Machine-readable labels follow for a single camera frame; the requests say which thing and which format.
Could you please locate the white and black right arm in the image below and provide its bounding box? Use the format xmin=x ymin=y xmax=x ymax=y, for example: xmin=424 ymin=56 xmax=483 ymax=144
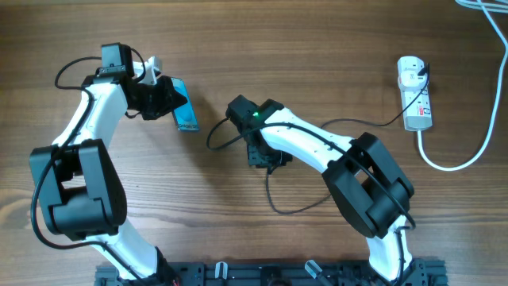
xmin=225 ymin=95 xmax=415 ymax=284

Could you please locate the white power strip cord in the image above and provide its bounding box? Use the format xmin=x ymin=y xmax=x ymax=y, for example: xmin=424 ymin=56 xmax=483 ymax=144
xmin=416 ymin=0 xmax=508 ymax=172

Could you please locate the white USB charger plug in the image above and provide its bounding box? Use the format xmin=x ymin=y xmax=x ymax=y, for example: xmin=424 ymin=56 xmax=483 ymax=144
xmin=398 ymin=68 xmax=428 ymax=91

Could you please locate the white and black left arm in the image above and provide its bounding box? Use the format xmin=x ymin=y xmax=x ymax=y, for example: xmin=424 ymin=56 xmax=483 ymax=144
xmin=29 ymin=43 xmax=187 ymax=285

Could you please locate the black USB charging cable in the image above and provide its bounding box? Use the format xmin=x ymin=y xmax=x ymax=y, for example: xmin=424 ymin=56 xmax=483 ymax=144
xmin=264 ymin=62 xmax=431 ymax=216

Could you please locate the Galaxy S25 smartphone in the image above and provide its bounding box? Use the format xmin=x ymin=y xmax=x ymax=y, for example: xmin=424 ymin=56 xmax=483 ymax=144
xmin=171 ymin=77 xmax=199 ymax=132

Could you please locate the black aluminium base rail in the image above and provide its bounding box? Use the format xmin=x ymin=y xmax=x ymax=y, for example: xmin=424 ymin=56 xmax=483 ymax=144
xmin=94 ymin=260 xmax=448 ymax=286

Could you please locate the white power strip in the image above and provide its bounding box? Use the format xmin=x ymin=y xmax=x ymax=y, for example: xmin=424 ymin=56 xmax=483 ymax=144
xmin=397 ymin=56 xmax=433 ymax=132

